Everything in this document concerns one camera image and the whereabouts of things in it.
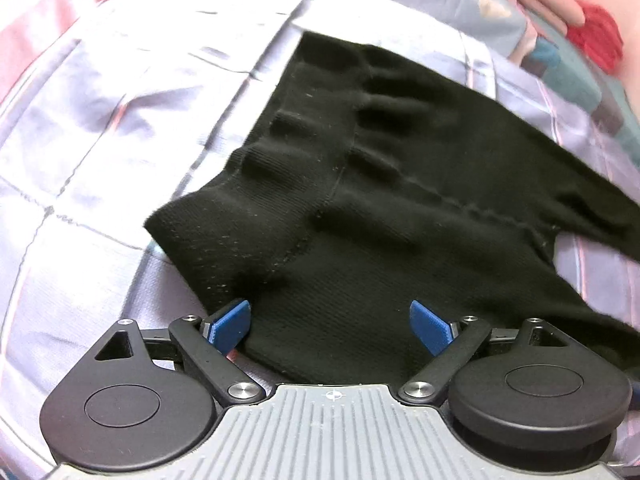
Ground red knit cloth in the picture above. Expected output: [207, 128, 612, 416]
[566, 4, 624, 75]

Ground black knit pants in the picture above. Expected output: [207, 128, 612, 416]
[145, 32, 639, 385]

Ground teal patchwork pillow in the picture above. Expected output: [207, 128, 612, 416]
[393, 0, 639, 136]

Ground lavender plaid bed sheet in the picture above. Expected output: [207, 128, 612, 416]
[1, 0, 639, 479]

